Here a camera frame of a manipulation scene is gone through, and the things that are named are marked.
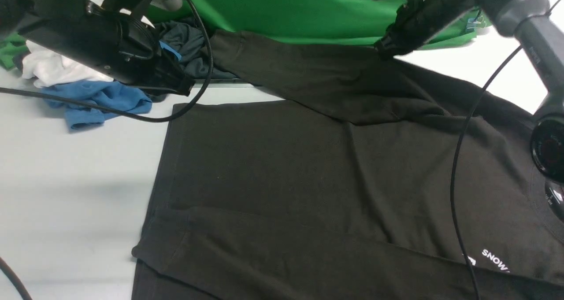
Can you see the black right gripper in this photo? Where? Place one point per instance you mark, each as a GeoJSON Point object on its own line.
{"type": "Point", "coordinates": [416, 24]}

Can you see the green backdrop cloth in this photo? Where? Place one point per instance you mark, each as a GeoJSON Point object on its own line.
{"type": "Point", "coordinates": [345, 22]}

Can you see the blue binder clip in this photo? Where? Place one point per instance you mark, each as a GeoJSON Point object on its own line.
{"type": "Point", "coordinates": [477, 22]}

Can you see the white crumpled shirt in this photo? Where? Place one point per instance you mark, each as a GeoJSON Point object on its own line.
{"type": "Point", "coordinates": [57, 66]}

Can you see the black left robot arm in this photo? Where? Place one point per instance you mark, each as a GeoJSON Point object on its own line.
{"type": "Point", "coordinates": [20, 16]}

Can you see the dark teal crumpled shirt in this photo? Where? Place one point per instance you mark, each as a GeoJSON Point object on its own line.
{"type": "Point", "coordinates": [188, 42]}

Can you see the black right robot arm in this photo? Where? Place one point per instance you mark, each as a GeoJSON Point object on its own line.
{"type": "Point", "coordinates": [527, 21]}

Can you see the blue crumpled shirt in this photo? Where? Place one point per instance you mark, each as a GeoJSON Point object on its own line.
{"type": "Point", "coordinates": [111, 94]}

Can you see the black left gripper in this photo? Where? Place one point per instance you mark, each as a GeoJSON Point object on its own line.
{"type": "Point", "coordinates": [127, 49]}

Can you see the dark gray long-sleeve shirt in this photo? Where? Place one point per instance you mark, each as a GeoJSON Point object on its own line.
{"type": "Point", "coordinates": [340, 191]}

